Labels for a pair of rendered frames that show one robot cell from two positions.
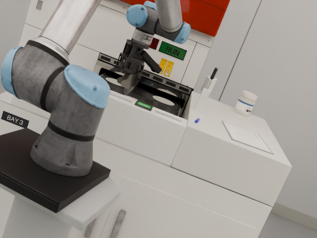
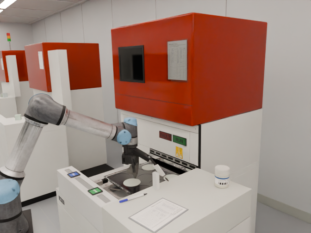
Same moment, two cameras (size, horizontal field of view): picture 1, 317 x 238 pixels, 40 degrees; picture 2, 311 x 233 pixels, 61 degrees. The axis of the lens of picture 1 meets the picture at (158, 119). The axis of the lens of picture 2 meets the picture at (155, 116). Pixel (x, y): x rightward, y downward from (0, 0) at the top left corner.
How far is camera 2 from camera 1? 138 cm
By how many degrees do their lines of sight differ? 49
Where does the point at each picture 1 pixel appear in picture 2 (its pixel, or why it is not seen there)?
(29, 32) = not seen: hidden behind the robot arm
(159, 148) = (96, 221)
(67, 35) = (11, 162)
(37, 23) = not seen: hidden behind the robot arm
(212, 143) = (112, 221)
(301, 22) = not seen: outside the picture
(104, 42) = (149, 141)
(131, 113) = (84, 197)
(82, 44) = (142, 144)
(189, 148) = (106, 223)
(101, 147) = (82, 218)
